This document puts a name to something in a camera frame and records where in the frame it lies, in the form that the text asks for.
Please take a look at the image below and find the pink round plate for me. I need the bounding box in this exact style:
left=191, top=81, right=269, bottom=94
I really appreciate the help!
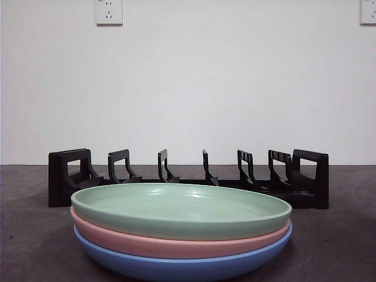
left=69, top=205, right=292, bottom=260

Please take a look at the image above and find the blue round plate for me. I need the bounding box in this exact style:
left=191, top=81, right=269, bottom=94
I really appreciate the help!
left=73, top=224, right=294, bottom=282

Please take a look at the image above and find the white wall socket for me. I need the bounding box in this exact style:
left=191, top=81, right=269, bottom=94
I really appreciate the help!
left=360, top=0, right=376, bottom=26
left=95, top=0, right=123, bottom=26

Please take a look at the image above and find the green round plate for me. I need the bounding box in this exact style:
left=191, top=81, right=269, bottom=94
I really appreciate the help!
left=70, top=183, right=293, bottom=241

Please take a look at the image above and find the black plastic dish rack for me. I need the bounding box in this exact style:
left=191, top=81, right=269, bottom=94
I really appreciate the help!
left=48, top=147, right=330, bottom=210

